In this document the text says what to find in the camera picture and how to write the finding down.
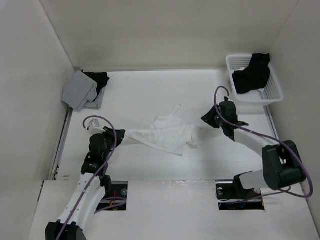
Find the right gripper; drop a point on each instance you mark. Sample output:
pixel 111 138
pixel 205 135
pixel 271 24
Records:
pixel 208 117

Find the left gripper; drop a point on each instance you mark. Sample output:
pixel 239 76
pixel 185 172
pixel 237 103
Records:
pixel 120 135

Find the white tank top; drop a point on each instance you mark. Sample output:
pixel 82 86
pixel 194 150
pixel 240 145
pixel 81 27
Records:
pixel 168 134

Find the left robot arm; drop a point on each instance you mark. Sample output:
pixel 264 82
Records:
pixel 92 186

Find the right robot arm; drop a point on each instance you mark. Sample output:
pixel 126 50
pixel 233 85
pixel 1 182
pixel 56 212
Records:
pixel 281 163

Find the black tank top in basket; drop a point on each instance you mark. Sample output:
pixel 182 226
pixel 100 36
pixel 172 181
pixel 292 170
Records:
pixel 255 76

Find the black folded tank top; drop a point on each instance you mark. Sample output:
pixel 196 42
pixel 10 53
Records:
pixel 101 78

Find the grey folded tank top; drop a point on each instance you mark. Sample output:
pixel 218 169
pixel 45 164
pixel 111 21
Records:
pixel 80 93

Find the white plastic basket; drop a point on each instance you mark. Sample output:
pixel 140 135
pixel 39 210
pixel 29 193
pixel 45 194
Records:
pixel 272 92

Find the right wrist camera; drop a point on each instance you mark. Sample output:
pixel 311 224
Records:
pixel 228 99

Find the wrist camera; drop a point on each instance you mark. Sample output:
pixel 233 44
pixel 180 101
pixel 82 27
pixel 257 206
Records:
pixel 94 127
pixel 228 99

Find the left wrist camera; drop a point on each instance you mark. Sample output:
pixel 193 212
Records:
pixel 94 127

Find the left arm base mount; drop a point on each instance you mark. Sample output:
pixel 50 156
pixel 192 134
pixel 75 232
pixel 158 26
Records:
pixel 115 198

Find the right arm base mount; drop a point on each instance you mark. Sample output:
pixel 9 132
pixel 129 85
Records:
pixel 232 196

